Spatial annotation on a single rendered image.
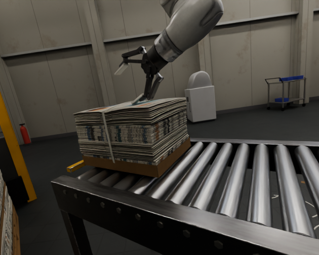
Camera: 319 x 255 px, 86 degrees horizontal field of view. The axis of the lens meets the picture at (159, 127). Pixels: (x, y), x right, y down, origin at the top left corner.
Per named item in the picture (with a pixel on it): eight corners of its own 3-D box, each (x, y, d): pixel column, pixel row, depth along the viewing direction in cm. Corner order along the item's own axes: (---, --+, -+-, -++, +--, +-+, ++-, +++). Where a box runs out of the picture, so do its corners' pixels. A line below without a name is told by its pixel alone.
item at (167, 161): (121, 171, 62) (119, 160, 61) (161, 144, 85) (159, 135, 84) (159, 178, 53) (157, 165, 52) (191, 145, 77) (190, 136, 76)
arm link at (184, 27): (188, 59, 54) (183, 39, 62) (234, 20, 45) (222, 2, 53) (164, 36, 48) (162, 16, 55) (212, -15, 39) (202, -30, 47)
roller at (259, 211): (244, 244, 34) (243, 223, 33) (254, 153, 73) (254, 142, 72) (274, 253, 32) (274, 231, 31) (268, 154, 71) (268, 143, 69)
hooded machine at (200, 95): (209, 117, 524) (206, 71, 494) (216, 121, 462) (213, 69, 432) (187, 120, 524) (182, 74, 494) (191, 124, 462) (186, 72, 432)
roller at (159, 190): (158, 210, 44) (148, 217, 47) (207, 146, 83) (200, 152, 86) (146, 195, 45) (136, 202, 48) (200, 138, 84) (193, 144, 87)
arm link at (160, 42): (176, 50, 50) (162, 64, 53) (188, 53, 58) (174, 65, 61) (160, 25, 50) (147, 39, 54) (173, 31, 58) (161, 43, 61)
